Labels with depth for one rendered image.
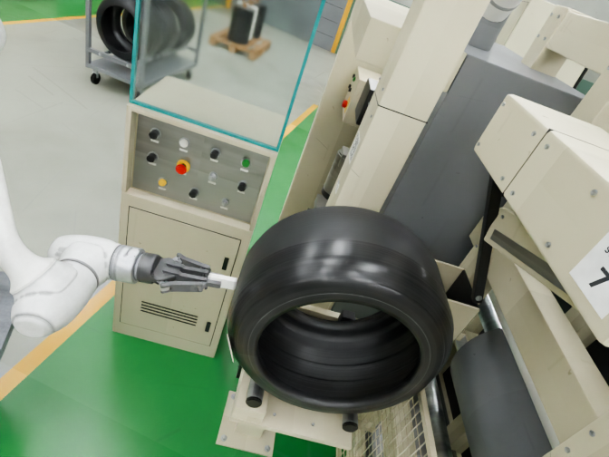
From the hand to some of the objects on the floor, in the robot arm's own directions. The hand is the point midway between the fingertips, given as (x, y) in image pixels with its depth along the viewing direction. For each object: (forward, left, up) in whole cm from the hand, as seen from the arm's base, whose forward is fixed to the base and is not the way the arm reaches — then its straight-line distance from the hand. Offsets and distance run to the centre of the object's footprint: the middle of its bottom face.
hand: (222, 281), depth 100 cm
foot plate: (+34, +28, -119) cm, 127 cm away
